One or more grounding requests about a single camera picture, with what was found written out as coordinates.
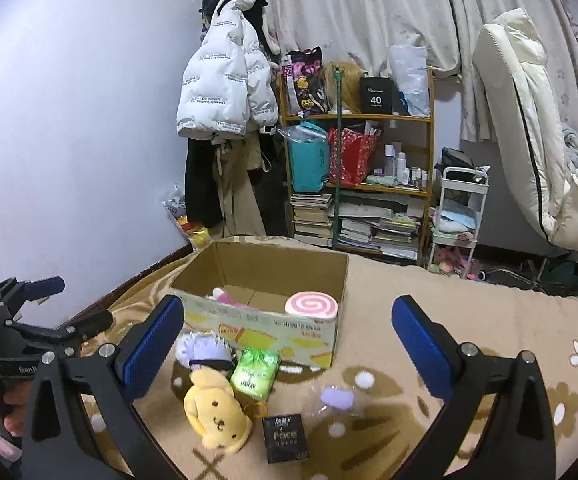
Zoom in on white trolley cart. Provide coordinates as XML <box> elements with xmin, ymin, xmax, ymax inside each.
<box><xmin>428</xmin><ymin>166</ymin><xmax>490</xmax><ymax>281</ymax></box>

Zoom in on pink swirl roll plush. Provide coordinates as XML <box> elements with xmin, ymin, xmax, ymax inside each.
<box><xmin>285</xmin><ymin>291</ymin><xmax>342</xmax><ymax>320</ymax></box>

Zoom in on person's left hand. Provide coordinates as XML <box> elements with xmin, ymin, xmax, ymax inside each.
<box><xmin>0</xmin><ymin>379</ymin><xmax>32</xmax><ymax>438</ymax></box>

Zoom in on dark hanging cloth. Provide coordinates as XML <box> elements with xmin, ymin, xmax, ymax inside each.
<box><xmin>256</xmin><ymin>130</ymin><xmax>290</xmax><ymax>236</ymax></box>

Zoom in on black hanging coat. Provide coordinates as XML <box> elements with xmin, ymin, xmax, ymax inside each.
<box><xmin>185</xmin><ymin>137</ymin><xmax>224</xmax><ymax>228</ymax></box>

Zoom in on white puffer jacket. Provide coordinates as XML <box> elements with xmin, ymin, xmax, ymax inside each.
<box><xmin>176</xmin><ymin>0</ymin><xmax>280</xmax><ymax>140</ymax></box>

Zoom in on printed cardboard box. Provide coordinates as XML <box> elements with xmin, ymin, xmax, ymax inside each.
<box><xmin>170</xmin><ymin>240</ymin><xmax>350</xmax><ymax>372</ymax></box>

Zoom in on purple item in clear bag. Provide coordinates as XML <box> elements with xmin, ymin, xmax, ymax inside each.
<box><xmin>309</xmin><ymin>380</ymin><xmax>364</xmax><ymax>418</ymax></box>

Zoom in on black box with white print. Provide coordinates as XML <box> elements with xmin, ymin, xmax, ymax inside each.
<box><xmin>359</xmin><ymin>76</ymin><xmax>400</xmax><ymax>115</ymax></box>

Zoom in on beige printed blanket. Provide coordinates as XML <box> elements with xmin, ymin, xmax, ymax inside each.
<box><xmin>76</xmin><ymin>232</ymin><xmax>578</xmax><ymax>480</ymax></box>

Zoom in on white plastic bag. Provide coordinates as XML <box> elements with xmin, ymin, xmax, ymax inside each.
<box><xmin>388</xmin><ymin>44</ymin><xmax>430</xmax><ymax>117</ymax></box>

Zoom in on stack of books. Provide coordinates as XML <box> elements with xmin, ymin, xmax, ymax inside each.
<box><xmin>289</xmin><ymin>192</ymin><xmax>334</xmax><ymax>247</ymax></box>

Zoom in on green pole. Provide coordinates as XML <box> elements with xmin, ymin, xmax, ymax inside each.
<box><xmin>331</xmin><ymin>66</ymin><xmax>344</xmax><ymax>251</ymax></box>

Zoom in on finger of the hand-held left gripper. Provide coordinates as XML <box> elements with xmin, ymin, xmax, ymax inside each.
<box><xmin>16</xmin><ymin>310</ymin><xmax>114</xmax><ymax>356</ymax></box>
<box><xmin>0</xmin><ymin>276</ymin><xmax>66</xmax><ymax>317</ymax></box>

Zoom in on pink plush toy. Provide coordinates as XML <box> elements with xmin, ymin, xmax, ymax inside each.
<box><xmin>208</xmin><ymin>286</ymin><xmax>262</xmax><ymax>311</ymax></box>

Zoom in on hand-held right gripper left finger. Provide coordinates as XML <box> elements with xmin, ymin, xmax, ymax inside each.
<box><xmin>21</xmin><ymin>294</ymin><xmax>186</xmax><ymax>480</ymax></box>

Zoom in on colourful printed bag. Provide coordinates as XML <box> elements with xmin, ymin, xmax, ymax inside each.
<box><xmin>281</xmin><ymin>47</ymin><xmax>328</xmax><ymax>116</ymax></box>

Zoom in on blonde wig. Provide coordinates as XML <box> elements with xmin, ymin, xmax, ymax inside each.
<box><xmin>319</xmin><ymin>61</ymin><xmax>368</xmax><ymax>113</ymax></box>

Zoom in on yellow dog plush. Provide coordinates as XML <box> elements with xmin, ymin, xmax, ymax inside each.
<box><xmin>184</xmin><ymin>367</ymin><xmax>254</xmax><ymax>453</ymax></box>

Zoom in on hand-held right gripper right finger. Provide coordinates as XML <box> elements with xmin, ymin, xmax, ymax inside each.
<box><xmin>391</xmin><ymin>295</ymin><xmax>557</xmax><ymax>480</ymax></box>

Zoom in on wooden shelf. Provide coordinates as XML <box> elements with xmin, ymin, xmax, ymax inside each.
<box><xmin>278</xmin><ymin>67</ymin><xmax>436</xmax><ymax>267</ymax></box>

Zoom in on white recliner chair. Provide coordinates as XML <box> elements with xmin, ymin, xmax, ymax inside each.
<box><xmin>471</xmin><ymin>8</ymin><xmax>578</xmax><ymax>296</ymax></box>

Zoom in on pile of books and papers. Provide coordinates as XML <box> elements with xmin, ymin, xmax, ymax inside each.
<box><xmin>336</xmin><ymin>191</ymin><xmax>426</xmax><ymax>262</ymax></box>

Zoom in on plastic bag of toys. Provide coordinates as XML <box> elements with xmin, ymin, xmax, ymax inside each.
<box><xmin>163</xmin><ymin>182</ymin><xmax>212</xmax><ymax>251</ymax></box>

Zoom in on pale floral curtain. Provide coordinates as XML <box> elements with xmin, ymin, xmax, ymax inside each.
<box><xmin>261</xmin><ymin>0</ymin><xmax>578</xmax><ymax>143</ymax></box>

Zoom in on green tissue pack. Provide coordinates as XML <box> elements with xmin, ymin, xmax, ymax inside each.
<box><xmin>230</xmin><ymin>347</ymin><xmax>282</xmax><ymax>403</ymax></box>

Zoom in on group of cosmetic bottles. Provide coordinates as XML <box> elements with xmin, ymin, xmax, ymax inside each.
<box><xmin>383</xmin><ymin>142</ymin><xmax>430</xmax><ymax>186</ymax></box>

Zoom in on white-haired plush doll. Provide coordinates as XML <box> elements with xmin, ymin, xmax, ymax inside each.
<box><xmin>175</xmin><ymin>331</ymin><xmax>236</xmax><ymax>377</ymax></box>

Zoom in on red patterned bag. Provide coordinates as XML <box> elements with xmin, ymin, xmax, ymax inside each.
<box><xmin>328</xmin><ymin>127</ymin><xmax>378</xmax><ymax>187</ymax></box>

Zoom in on teal bag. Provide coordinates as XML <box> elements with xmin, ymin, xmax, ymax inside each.
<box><xmin>286</xmin><ymin>121</ymin><xmax>330</xmax><ymax>195</ymax></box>

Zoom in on small black box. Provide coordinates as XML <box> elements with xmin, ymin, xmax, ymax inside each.
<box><xmin>261</xmin><ymin>413</ymin><xmax>310</xmax><ymax>463</ymax></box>

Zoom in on beige hanging trousers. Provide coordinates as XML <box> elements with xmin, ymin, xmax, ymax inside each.
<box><xmin>216</xmin><ymin>137</ymin><xmax>267</xmax><ymax>237</ymax></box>

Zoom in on light blue cloth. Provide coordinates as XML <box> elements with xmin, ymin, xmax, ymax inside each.
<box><xmin>436</xmin><ymin>207</ymin><xmax>477</xmax><ymax>233</ymax></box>

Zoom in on black bag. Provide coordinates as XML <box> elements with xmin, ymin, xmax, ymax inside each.
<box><xmin>436</xmin><ymin>147</ymin><xmax>477</xmax><ymax>173</ymax></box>

